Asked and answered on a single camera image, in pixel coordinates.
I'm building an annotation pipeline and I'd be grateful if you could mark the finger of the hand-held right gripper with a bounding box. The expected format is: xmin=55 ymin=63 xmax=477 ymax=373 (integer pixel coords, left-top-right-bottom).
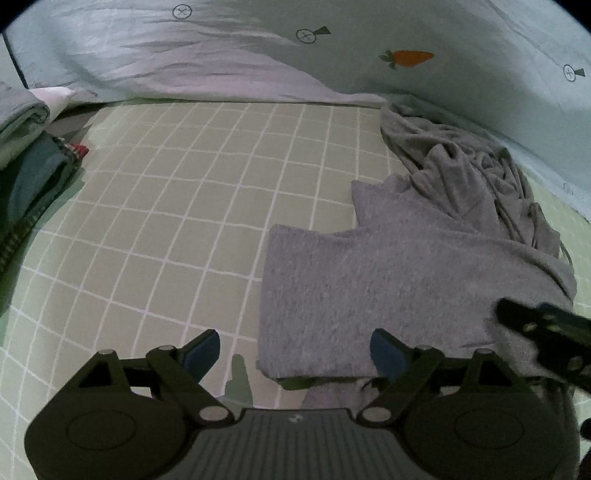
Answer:
xmin=495 ymin=298 xmax=591 ymax=385

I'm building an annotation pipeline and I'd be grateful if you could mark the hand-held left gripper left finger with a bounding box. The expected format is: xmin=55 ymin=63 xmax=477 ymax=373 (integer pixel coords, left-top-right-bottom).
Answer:
xmin=69 ymin=329 xmax=234 ymax=425

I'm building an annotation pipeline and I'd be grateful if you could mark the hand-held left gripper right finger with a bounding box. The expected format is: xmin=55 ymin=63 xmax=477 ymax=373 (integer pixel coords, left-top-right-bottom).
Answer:
xmin=355 ymin=329 xmax=522 ymax=425

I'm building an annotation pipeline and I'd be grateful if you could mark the grey zip hoodie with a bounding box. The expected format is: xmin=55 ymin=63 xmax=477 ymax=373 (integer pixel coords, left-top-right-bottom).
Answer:
xmin=255 ymin=102 xmax=580 ymax=416

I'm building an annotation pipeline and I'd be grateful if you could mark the green checked bed sheet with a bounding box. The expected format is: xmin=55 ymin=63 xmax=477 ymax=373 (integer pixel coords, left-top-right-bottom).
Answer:
xmin=0 ymin=99 xmax=591 ymax=480

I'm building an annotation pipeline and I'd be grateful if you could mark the dark teal folded garment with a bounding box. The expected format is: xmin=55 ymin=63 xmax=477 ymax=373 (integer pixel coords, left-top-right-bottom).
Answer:
xmin=0 ymin=133 xmax=78 ymax=274

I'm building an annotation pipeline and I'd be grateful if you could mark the white pillow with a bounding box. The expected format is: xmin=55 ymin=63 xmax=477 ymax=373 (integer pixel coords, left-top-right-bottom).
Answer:
xmin=30 ymin=87 xmax=75 ymax=119

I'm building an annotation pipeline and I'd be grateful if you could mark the grey folded garment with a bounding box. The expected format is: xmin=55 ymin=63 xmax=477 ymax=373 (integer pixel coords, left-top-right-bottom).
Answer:
xmin=0 ymin=82 xmax=51 ymax=168

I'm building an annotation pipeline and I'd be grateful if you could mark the light blue carrot print duvet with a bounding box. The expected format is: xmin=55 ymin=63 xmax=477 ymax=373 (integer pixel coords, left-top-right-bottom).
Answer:
xmin=2 ymin=0 xmax=591 ymax=213

